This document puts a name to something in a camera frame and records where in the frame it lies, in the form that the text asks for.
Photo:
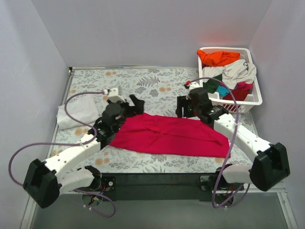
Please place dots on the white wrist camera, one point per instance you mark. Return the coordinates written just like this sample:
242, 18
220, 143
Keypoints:
191, 85
113, 95

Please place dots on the folded white t shirt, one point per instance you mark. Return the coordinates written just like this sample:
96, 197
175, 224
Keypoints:
83, 109

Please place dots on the magenta t shirt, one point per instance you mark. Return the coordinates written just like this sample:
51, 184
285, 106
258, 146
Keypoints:
154, 134

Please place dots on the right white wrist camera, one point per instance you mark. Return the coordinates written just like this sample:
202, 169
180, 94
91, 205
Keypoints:
191, 85

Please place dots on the dark red t shirt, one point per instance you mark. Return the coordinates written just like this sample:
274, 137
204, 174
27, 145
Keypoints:
239, 95

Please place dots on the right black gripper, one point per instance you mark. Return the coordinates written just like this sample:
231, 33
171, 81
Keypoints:
184, 108

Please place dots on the floral table mat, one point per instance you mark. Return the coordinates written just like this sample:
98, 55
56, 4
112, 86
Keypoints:
159, 88

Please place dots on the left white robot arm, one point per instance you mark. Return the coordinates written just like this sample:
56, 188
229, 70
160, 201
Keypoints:
46, 180

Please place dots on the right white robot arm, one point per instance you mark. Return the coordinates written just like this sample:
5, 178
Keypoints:
269, 161

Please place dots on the teal t shirt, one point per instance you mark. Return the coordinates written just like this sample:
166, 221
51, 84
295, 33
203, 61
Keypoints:
222, 91

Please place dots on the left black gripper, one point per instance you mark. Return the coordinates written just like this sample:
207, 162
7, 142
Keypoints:
130, 107

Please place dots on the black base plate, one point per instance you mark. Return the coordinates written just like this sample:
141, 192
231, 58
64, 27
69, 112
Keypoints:
156, 186

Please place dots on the orange t shirt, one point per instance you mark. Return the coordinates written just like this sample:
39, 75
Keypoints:
216, 59

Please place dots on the pink garment in basket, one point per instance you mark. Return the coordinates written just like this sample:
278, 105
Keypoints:
244, 86

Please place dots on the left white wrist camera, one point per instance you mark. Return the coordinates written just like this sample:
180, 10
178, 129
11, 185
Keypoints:
113, 95

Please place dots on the dark green t shirt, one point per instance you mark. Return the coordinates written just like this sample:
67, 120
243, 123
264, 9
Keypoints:
212, 84

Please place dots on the white grey t shirt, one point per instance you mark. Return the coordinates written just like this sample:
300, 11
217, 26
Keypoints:
232, 74

